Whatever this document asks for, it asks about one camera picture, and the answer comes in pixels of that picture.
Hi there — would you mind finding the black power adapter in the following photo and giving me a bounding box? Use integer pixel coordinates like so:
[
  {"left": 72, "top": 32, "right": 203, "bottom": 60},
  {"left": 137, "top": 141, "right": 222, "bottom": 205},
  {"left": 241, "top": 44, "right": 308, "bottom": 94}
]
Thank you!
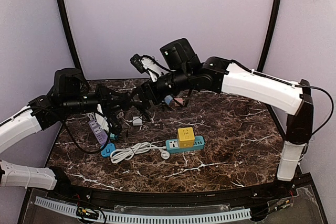
[{"left": 131, "top": 100, "right": 152, "bottom": 122}]

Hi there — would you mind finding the yellow cube socket adapter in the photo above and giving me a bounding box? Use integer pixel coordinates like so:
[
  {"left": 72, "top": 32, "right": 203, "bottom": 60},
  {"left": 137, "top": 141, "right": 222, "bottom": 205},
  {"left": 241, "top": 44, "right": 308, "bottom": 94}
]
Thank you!
[{"left": 177, "top": 127, "right": 195, "bottom": 148}]

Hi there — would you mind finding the teal power strip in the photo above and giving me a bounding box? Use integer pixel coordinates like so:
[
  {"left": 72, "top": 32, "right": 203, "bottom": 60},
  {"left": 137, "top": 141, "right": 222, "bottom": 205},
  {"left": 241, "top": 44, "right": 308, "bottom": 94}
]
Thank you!
[{"left": 165, "top": 136, "right": 205, "bottom": 154}]

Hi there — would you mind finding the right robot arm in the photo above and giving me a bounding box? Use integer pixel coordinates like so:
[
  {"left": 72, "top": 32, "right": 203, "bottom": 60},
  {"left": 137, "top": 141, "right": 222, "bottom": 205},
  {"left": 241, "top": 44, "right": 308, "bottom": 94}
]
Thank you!
[{"left": 130, "top": 38, "right": 316, "bottom": 182}]

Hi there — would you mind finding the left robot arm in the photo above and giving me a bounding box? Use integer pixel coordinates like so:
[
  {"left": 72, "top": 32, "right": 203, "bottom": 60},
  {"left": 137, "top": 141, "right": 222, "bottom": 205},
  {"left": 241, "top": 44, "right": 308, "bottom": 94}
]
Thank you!
[{"left": 1, "top": 68, "right": 129, "bottom": 190}]

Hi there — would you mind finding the small teal plug adapter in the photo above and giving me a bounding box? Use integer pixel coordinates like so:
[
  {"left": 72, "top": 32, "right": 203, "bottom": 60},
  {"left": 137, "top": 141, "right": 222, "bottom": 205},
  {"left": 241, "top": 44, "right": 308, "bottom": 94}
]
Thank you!
[{"left": 110, "top": 133, "right": 122, "bottom": 141}]

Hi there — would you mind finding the light blue charger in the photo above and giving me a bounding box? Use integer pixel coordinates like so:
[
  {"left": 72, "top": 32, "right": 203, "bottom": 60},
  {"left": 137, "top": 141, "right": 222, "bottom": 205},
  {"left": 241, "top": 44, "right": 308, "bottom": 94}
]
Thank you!
[{"left": 164, "top": 95, "right": 174, "bottom": 106}]

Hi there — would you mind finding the pink charger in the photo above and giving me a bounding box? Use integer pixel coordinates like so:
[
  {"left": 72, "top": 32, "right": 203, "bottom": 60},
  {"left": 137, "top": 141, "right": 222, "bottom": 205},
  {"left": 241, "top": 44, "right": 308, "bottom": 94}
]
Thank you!
[{"left": 174, "top": 98, "right": 184, "bottom": 106}]

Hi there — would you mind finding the white usb charger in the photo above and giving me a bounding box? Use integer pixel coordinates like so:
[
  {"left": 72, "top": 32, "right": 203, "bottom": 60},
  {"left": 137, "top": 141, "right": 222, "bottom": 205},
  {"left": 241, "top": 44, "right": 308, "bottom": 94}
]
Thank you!
[{"left": 132, "top": 116, "right": 143, "bottom": 126}]

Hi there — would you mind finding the purple power strip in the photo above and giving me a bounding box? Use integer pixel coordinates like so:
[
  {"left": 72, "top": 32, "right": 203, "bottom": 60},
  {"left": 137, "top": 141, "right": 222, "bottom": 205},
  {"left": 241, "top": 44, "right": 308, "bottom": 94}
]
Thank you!
[{"left": 88, "top": 120, "right": 108, "bottom": 146}]

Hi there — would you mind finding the blue square socket adapter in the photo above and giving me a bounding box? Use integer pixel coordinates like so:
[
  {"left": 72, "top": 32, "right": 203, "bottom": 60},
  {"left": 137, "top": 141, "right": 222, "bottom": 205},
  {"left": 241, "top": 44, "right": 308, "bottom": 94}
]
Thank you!
[{"left": 100, "top": 143, "right": 116, "bottom": 158}]

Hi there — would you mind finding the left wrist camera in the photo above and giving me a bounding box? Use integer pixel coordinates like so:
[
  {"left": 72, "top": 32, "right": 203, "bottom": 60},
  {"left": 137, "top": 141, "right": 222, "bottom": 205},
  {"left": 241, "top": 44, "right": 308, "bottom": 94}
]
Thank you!
[{"left": 95, "top": 104, "right": 122, "bottom": 135}]

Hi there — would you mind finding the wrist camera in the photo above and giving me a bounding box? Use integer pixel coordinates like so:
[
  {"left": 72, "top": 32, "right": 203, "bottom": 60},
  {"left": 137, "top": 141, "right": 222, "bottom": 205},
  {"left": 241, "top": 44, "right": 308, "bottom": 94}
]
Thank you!
[
  {"left": 130, "top": 54, "right": 171, "bottom": 82},
  {"left": 95, "top": 104, "right": 122, "bottom": 135}
]

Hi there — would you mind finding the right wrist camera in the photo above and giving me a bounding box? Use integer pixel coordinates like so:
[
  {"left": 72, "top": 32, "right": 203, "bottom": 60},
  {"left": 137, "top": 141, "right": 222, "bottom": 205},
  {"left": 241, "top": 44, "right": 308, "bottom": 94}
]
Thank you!
[{"left": 130, "top": 54, "right": 171, "bottom": 82}]

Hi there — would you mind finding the white coiled power cord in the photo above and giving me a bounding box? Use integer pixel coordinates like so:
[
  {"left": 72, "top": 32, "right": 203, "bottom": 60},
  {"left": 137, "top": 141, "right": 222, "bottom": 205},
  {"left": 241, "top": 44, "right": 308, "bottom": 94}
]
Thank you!
[{"left": 110, "top": 142, "right": 170, "bottom": 164}]

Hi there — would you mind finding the white slotted cable duct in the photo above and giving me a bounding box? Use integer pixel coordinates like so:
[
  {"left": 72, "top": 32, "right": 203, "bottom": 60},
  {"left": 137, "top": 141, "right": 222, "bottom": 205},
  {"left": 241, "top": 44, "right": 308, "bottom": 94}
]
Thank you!
[{"left": 34, "top": 196, "right": 251, "bottom": 223}]

